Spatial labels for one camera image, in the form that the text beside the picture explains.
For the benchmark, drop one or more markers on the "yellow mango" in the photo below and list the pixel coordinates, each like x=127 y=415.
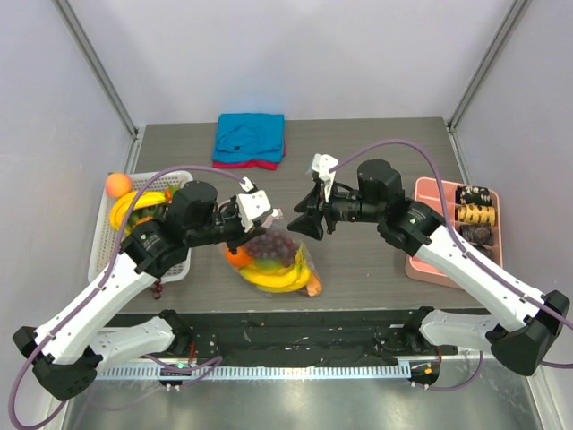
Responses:
x=269 y=266

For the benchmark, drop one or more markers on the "white fruit basket tray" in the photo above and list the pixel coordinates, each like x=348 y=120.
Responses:
x=104 y=238

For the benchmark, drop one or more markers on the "folded blue cloth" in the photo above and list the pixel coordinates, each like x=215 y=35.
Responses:
x=242 y=137

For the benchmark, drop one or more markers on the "small leftover grape cluster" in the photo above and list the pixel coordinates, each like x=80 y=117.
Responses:
x=156 y=289

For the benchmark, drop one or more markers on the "white slotted cable duct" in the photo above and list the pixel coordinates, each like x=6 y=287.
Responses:
x=147 y=371

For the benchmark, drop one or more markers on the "folded red cloth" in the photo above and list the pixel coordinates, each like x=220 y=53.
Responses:
x=246 y=165

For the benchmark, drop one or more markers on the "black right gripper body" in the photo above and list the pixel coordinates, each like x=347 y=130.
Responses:
x=325 y=211

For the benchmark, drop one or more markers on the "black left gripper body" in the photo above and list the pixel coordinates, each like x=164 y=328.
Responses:
x=228 y=228

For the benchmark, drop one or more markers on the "peach fruit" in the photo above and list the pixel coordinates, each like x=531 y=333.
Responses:
x=117 y=185

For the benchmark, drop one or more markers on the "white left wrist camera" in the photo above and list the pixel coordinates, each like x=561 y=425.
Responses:
x=255 y=209

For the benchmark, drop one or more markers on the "orange spiky dragon fruit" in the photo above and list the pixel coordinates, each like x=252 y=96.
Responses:
x=142 y=220

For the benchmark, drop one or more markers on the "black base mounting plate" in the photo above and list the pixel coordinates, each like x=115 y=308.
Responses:
x=303 y=339

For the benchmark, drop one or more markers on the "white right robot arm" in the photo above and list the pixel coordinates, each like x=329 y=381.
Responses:
x=522 y=322

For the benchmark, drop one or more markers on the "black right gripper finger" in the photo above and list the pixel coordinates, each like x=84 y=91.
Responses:
x=308 y=224
x=311 y=200

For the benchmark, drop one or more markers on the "small red persimmon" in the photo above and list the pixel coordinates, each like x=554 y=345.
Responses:
x=169 y=192

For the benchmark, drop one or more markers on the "orange carrot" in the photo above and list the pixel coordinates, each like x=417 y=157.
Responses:
x=313 y=287

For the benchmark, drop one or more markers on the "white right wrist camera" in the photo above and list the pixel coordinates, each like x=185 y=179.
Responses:
x=323 y=173

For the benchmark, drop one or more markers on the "dark patterned rolled sock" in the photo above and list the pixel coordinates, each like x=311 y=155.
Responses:
x=478 y=234

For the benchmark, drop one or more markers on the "dark red grape bunch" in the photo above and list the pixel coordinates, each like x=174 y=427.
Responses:
x=275 y=245

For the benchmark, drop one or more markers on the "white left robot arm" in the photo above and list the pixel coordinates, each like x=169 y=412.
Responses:
x=69 y=351

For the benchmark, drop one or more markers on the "clear pink-dotted zip bag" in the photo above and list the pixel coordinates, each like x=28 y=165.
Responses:
x=302 y=252

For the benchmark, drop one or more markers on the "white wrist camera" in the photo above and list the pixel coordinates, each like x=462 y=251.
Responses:
x=255 y=209
x=323 y=173

